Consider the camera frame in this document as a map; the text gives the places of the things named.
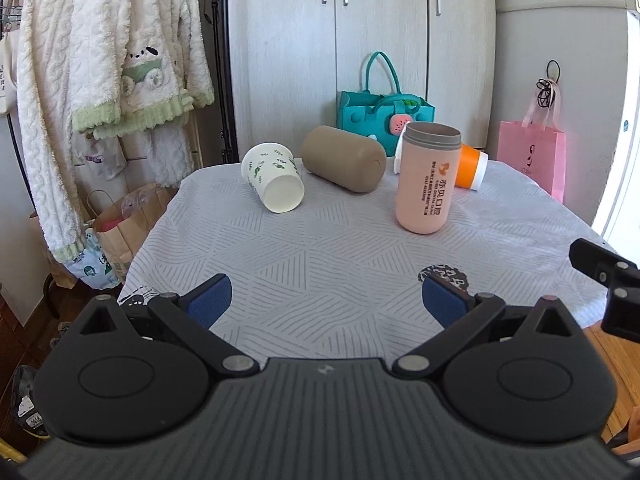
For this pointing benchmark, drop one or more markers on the white cabinet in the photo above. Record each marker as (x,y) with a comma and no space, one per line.
(575,35)

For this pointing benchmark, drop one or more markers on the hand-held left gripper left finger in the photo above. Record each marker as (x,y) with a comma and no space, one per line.
(212,301)

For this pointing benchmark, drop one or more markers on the pink cup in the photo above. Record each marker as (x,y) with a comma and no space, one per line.
(425,185)

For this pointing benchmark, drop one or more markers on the grey patterned tablecloth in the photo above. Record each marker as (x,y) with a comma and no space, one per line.
(325,260)

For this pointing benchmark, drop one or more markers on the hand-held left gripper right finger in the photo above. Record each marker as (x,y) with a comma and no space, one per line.
(442,302)

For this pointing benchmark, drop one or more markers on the grey wardrobe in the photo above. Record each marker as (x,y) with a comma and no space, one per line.
(300,60)

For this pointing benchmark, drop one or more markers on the white fluffy hanging robes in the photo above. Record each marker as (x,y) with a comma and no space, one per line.
(45,135)

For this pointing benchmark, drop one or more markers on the teal felt tote bag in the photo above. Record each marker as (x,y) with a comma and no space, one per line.
(360,115)

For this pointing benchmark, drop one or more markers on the white fleece top green trim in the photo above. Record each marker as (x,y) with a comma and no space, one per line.
(145,35)

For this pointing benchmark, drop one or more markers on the dark shoe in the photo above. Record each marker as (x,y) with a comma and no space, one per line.
(30,405)

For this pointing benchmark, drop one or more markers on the blue and white plastic bag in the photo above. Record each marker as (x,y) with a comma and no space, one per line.
(92,267)

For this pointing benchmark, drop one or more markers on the white printed cloth bag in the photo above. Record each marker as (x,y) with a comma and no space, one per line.
(97,160)

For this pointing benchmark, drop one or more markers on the pink paper gift bag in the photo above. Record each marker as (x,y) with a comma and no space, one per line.
(530,155)

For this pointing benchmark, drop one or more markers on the brown paper bag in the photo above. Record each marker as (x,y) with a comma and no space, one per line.
(130,230)

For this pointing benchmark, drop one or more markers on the brown cup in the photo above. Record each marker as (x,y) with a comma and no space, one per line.
(340,157)

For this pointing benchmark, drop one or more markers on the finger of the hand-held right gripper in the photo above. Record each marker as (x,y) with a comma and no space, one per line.
(620,305)

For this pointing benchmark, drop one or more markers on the orange and white cup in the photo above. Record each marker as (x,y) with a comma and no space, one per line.
(470,165)

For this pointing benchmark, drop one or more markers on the white cup with green print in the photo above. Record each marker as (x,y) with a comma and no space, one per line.
(270,172)

